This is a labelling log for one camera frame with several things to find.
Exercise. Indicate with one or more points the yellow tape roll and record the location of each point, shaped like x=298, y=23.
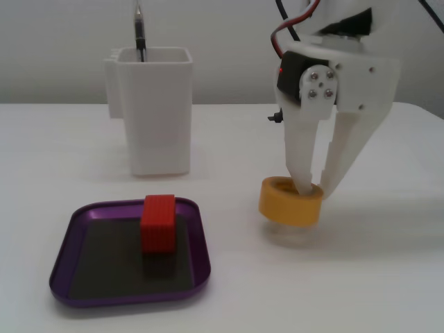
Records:
x=288, y=208

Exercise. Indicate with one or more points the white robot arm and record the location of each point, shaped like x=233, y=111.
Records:
x=343, y=17

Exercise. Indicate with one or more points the red ribbed block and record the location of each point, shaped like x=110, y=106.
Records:
x=157, y=225

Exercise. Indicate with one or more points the white plastic pen holder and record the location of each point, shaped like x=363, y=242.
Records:
x=157, y=121

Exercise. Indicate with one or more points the purple metal tray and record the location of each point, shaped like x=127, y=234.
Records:
x=66, y=253

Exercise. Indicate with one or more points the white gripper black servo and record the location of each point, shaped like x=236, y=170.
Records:
x=361, y=84

